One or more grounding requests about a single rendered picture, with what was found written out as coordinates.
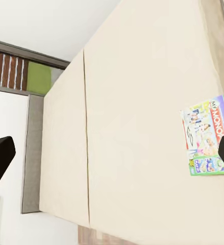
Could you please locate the board game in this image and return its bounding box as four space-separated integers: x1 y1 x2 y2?
180 94 224 176

